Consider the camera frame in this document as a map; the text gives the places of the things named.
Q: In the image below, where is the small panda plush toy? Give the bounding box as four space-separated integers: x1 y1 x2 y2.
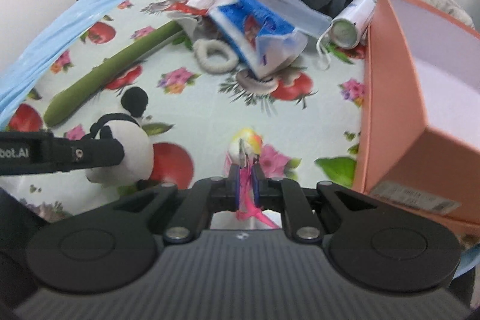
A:
83 87 154 186

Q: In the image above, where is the blue tissue pack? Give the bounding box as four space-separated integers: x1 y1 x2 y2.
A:
208 0 308 79

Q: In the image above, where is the green plush toothbrush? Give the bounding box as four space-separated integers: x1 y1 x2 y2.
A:
43 21 182 127

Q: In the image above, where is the floral plastic table cover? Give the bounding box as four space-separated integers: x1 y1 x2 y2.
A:
5 0 365 188

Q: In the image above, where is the light blue bed sheet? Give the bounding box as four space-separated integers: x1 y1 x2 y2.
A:
1 0 124 127

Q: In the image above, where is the blue face mask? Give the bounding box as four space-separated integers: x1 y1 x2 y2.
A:
257 0 333 71

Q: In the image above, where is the orange cardboard box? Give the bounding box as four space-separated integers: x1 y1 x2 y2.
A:
353 0 479 235

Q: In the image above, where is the red packet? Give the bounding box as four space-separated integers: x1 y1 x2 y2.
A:
164 0 217 17

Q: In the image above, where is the white spray can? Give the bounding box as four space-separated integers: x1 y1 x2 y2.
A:
329 0 376 49

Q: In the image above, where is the white fluffy hair tie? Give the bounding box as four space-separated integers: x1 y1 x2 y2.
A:
192 38 240 76

